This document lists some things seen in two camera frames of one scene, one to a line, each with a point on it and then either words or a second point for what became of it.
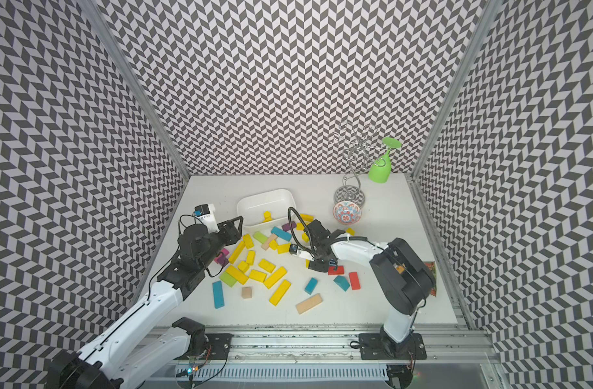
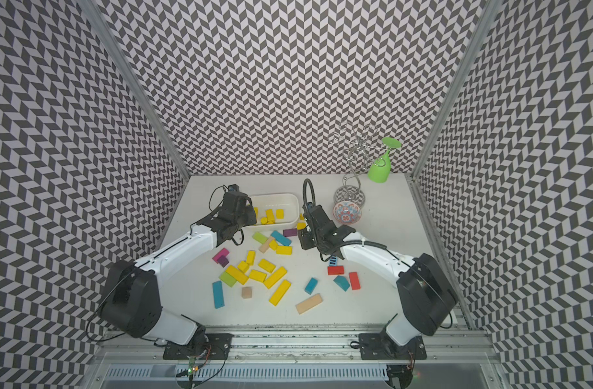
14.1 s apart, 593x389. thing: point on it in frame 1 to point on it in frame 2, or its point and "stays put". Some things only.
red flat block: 340,270 stays put
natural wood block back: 265,245 stays put
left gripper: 232,234 to 249,210
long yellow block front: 280,292 stays put
